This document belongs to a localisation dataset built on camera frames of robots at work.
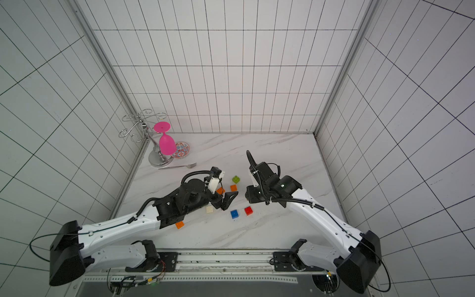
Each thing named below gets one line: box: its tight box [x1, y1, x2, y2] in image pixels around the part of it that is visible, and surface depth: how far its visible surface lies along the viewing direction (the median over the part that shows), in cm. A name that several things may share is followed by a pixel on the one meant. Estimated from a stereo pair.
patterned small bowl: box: [170, 141, 191, 160], surface depth 112 cm
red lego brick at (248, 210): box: [244, 206, 254, 216], surface depth 87 cm
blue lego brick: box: [230, 209, 240, 220], surface depth 87 cm
